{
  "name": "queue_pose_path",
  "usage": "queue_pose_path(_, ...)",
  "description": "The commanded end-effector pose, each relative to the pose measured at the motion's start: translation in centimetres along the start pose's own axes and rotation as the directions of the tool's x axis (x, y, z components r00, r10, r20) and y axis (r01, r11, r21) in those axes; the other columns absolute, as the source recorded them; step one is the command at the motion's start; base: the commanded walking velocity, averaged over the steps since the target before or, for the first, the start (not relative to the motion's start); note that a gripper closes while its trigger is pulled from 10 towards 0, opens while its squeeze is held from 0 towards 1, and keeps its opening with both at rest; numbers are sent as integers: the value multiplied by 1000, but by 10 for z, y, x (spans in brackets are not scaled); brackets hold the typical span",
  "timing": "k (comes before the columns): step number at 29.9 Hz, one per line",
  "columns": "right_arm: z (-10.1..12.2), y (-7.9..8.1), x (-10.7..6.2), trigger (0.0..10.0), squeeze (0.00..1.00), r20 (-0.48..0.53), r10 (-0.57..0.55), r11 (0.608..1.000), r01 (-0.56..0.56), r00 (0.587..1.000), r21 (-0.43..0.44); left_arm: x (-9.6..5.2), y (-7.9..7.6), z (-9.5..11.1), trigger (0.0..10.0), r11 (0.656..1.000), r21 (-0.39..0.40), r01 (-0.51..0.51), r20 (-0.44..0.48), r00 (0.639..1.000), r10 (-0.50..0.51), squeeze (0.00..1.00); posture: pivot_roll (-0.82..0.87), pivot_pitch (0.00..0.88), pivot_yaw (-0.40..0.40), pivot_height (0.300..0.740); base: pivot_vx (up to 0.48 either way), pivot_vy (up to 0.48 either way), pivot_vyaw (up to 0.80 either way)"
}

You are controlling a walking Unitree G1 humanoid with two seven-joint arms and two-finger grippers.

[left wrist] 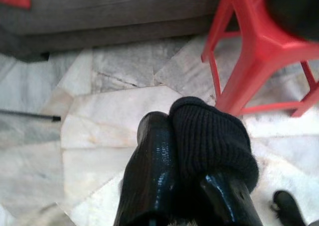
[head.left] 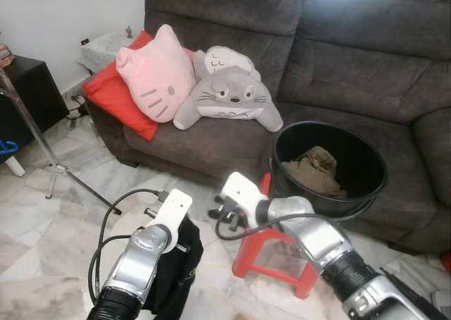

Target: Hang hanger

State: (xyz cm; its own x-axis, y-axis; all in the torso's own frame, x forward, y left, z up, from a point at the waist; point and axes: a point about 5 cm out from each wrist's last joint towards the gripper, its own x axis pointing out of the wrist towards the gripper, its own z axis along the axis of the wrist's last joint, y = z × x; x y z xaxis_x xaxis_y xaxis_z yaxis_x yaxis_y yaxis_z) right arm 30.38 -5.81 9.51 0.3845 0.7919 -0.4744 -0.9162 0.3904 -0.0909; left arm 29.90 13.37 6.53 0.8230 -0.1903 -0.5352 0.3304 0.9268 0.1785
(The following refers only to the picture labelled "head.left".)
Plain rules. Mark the black shirt small logo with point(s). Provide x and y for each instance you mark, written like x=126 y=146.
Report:
x=176 y=278

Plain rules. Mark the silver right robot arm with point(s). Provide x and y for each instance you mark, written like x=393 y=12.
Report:
x=317 y=242

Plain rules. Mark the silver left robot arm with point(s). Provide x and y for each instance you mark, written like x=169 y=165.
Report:
x=137 y=263

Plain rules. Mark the blue plastic hanger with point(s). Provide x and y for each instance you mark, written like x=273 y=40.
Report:
x=7 y=149

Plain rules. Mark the red plastic stool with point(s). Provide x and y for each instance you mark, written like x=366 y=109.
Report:
x=268 y=253

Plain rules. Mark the grey Totoro plush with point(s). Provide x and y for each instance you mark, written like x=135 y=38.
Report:
x=225 y=94

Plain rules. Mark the red cushion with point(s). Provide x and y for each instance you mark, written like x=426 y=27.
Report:
x=113 y=98

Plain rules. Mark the red floor object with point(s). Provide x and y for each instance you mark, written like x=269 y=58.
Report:
x=446 y=262

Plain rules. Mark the silver metal clothes rack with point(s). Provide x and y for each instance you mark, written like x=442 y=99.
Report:
x=35 y=137

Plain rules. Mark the pink cat face cushion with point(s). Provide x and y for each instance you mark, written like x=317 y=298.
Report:
x=155 y=73

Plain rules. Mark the black plastic bucket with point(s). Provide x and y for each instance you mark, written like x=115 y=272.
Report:
x=359 y=165

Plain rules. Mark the black TV cabinet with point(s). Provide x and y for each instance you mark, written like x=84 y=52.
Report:
x=28 y=94

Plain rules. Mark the white lace cloth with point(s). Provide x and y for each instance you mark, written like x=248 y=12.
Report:
x=106 y=45

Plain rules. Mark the dark grey fabric sofa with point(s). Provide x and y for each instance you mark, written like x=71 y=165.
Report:
x=338 y=59

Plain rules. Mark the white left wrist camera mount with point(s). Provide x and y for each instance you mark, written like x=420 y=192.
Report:
x=173 y=207

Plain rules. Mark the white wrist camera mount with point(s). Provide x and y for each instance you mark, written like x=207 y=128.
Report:
x=239 y=193
x=173 y=207

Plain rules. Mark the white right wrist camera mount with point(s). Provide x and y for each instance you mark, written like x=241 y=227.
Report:
x=239 y=193

